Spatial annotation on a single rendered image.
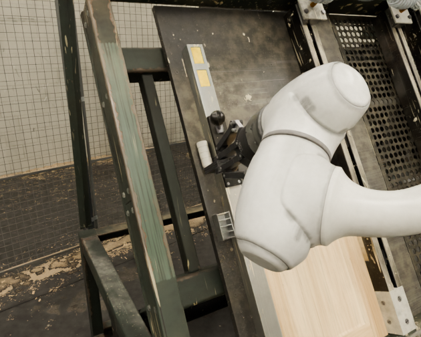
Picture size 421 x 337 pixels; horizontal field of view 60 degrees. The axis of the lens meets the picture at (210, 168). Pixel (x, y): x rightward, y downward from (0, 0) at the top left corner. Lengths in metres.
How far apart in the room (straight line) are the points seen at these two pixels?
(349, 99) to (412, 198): 0.14
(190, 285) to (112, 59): 0.60
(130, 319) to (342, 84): 1.14
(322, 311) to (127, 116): 0.75
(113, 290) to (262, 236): 1.19
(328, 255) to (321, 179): 0.73
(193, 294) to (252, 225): 0.57
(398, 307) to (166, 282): 0.71
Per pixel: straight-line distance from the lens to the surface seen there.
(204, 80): 1.05
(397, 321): 1.27
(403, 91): 1.63
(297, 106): 0.51
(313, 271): 1.12
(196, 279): 0.99
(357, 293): 1.23
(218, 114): 0.88
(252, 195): 0.45
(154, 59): 1.12
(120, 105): 0.93
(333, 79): 0.50
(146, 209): 0.87
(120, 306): 1.49
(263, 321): 1.00
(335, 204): 0.45
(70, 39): 1.61
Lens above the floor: 1.71
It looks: 19 degrees down
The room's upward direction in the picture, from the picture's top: straight up
